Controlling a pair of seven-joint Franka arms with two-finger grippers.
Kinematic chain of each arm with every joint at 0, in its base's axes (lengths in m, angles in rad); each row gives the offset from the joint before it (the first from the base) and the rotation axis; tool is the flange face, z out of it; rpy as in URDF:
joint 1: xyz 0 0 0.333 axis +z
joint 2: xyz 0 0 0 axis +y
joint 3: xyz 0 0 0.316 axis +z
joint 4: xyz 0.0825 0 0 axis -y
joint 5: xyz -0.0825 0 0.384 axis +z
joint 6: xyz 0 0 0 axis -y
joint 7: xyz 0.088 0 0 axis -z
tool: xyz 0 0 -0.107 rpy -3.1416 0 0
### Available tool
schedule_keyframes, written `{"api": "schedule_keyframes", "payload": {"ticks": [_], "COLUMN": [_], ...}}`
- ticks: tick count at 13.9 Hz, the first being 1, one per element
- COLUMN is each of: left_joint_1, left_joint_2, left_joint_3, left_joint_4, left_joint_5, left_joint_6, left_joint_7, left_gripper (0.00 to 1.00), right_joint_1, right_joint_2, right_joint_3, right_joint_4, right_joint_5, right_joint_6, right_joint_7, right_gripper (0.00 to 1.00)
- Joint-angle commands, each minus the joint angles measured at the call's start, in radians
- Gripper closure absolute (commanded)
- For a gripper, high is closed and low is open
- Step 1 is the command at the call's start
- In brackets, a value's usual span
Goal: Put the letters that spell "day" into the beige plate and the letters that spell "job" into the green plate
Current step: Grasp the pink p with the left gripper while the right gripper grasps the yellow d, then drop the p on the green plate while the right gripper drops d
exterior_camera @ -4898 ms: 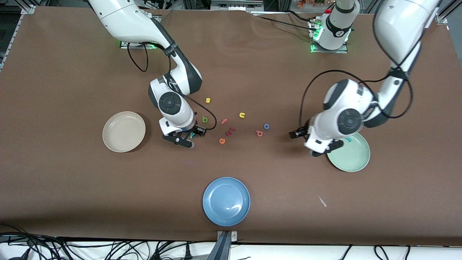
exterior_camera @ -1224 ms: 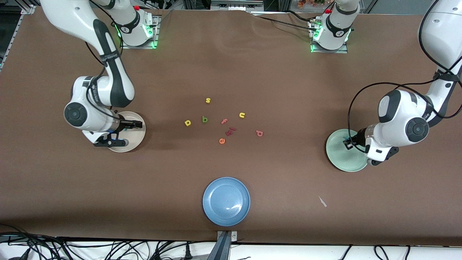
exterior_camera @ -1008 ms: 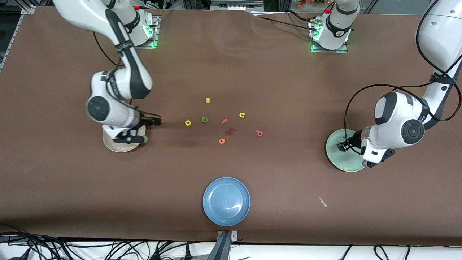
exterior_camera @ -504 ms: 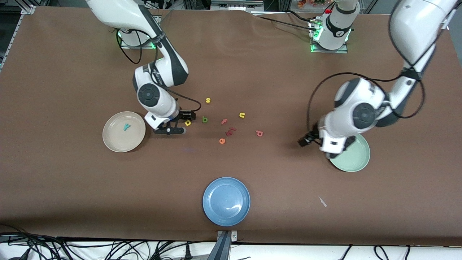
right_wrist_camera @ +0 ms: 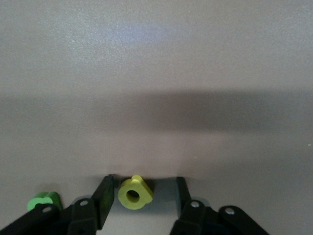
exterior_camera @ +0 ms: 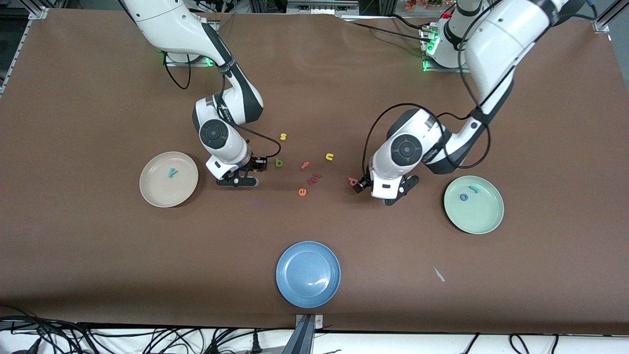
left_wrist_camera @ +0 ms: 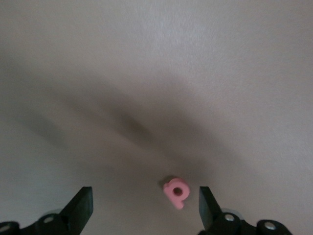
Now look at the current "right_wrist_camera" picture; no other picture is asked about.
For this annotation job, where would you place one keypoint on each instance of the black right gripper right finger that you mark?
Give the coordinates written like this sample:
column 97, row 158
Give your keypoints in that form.
column 195, row 220

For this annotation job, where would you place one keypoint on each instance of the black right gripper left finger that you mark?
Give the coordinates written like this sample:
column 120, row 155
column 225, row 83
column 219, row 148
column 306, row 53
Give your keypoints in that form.
column 83, row 218

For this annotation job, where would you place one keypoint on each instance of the green foam letter b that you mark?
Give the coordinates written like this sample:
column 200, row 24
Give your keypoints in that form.
column 49, row 198

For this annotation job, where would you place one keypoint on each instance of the brown table cover sheet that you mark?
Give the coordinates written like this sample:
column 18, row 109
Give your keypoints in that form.
column 156, row 61

